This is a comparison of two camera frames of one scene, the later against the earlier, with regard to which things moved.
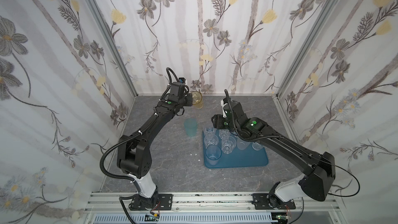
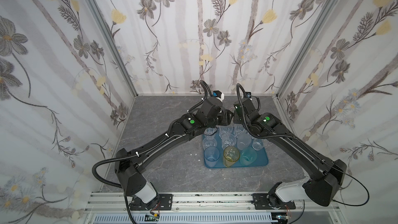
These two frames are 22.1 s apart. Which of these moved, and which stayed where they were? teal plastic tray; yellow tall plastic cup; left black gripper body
Moved: left black gripper body; yellow tall plastic cup
Stayed: teal plastic tray
